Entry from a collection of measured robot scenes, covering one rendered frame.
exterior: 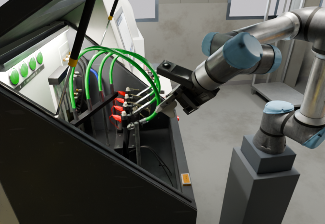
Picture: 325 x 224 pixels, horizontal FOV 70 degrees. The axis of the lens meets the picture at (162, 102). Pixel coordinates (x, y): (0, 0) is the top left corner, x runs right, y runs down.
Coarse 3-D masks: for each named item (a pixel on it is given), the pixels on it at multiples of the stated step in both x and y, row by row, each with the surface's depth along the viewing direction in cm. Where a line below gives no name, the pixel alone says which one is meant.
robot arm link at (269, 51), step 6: (264, 48) 55; (270, 48) 56; (276, 48) 58; (264, 54) 54; (270, 54) 55; (276, 54) 57; (264, 60) 54; (270, 60) 55; (276, 60) 57; (258, 66) 54; (264, 66) 55; (270, 66) 57; (276, 66) 58; (252, 72) 55; (258, 72) 56; (264, 72) 58; (270, 72) 60
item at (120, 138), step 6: (138, 114) 125; (132, 120) 119; (132, 132) 111; (120, 138) 106; (132, 138) 106; (120, 144) 103; (132, 144) 103; (114, 150) 101; (120, 150) 101; (132, 156) 103
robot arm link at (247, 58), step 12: (240, 36) 48; (252, 36) 50; (228, 48) 49; (240, 48) 47; (252, 48) 48; (216, 60) 52; (228, 60) 50; (240, 60) 48; (252, 60) 48; (216, 72) 53; (228, 72) 52; (240, 72) 52
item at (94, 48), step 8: (88, 48) 79; (96, 48) 77; (104, 48) 76; (80, 56) 82; (120, 56) 75; (136, 64) 75; (72, 72) 86; (144, 72) 75; (72, 80) 88; (152, 80) 76; (72, 88) 90; (152, 88) 77; (72, 96) 92; (72, 104) 94
